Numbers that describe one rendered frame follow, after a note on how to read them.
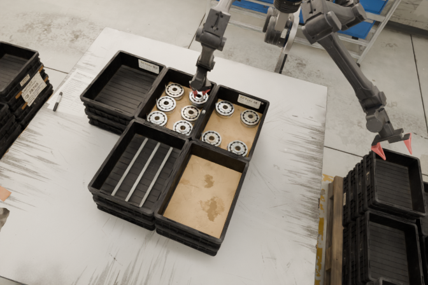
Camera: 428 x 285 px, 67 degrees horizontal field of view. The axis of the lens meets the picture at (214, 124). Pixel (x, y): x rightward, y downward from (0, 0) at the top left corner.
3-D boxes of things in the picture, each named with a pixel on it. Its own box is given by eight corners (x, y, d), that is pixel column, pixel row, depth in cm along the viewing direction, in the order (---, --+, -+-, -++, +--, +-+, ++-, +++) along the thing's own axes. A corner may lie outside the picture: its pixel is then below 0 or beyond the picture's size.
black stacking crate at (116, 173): (134, 132, 165) (132, 119, 156) (188, 152, 162) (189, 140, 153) (91, 200, 142) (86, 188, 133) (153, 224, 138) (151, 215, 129)
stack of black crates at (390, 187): (342, 177, 242) (372, 144, 206) (381, 188, 240) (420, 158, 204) (341, 227, 218) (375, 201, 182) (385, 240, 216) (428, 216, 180)
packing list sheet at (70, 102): (73, 68, 200) (73, 67, 200) (108, 78, 199) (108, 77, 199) (43, 107, 181) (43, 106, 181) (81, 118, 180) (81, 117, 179)
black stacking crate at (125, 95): (121, 64, 192) (119, 49, 183) (167, 81, 189) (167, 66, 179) (83, 112, 169) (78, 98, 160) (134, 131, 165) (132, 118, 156)
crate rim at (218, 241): (190, 142, 154) (190, 139, 152) (249, 163, 151) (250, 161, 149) (152, 217, 131) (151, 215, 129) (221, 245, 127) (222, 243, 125)
